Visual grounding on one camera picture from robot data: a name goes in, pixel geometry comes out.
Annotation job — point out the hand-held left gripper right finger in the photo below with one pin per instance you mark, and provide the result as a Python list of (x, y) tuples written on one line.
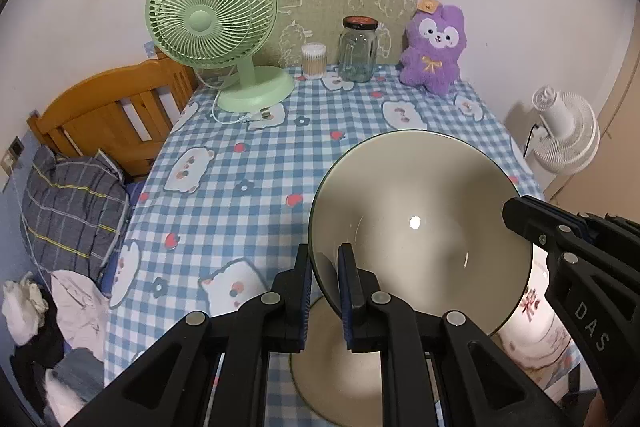
[(350, 307)]

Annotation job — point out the glass jar with black lid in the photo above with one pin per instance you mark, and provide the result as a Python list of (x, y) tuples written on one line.
[(357, 57)]

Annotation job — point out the wooden bed headboard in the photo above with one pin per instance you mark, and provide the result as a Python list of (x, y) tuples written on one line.
[(100, 117)]

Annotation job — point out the purple plush toy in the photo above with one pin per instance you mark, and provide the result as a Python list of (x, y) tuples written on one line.
[(430, 67)]

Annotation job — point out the red flower scalloped plate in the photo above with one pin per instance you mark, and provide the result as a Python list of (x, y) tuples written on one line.
[(535, 307)]

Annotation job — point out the grey plaid pillow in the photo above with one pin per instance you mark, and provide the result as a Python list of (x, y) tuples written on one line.
[(75, 207)]

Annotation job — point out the beige wall socket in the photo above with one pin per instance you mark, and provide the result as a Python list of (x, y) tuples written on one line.
[(8, 164)]

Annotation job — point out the blue checkered tablecloth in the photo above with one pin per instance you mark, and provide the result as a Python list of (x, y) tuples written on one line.
[(240, 207)]

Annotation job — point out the crumpled white cloth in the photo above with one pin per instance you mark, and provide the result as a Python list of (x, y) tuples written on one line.
[(22, 312)]

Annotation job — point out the pale pink cloth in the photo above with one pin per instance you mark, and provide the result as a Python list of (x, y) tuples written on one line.
[(80, 307)]

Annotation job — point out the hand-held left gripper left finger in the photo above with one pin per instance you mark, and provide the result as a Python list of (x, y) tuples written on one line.
[(303, 307)]

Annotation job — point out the dark wall socket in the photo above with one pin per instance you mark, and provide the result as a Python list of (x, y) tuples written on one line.
[(15, 147)]

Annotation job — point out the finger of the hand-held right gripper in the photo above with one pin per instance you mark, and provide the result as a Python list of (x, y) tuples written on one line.
[(530, 219), (615, 234)]

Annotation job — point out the white floor fan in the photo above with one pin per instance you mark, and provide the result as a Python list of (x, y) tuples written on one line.
[(565, 132)]

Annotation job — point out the green desk fan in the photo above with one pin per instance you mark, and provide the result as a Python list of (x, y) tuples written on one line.
[(200, 19)]

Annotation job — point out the cotton swab box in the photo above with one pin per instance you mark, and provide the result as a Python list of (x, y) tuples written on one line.
[(314, 64)]

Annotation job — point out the dark cloth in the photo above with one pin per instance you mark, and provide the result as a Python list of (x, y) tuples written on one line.
[(35, 367)]

